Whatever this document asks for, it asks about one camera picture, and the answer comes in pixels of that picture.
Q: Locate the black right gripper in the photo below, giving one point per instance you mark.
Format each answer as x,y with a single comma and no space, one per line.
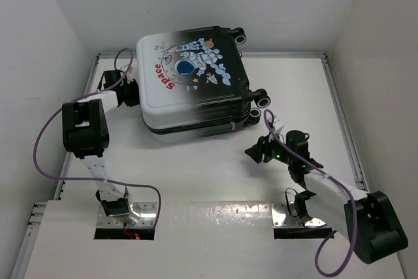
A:
264,142

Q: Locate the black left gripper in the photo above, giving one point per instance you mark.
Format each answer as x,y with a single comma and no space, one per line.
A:
135,86

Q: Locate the grey suitcase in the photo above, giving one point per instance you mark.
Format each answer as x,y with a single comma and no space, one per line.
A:
193,83

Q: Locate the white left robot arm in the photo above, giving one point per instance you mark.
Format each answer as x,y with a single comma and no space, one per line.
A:
86,136

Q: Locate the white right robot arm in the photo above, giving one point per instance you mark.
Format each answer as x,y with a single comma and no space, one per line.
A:
367,220

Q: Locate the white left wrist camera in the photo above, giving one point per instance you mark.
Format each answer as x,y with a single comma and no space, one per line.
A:
126,72

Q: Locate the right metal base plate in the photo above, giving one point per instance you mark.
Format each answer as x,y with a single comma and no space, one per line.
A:
284,216

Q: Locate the metal base plate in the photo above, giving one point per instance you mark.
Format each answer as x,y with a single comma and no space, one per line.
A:
284,216
144,217

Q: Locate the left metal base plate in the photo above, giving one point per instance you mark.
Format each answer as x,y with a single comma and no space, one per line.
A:
144,217

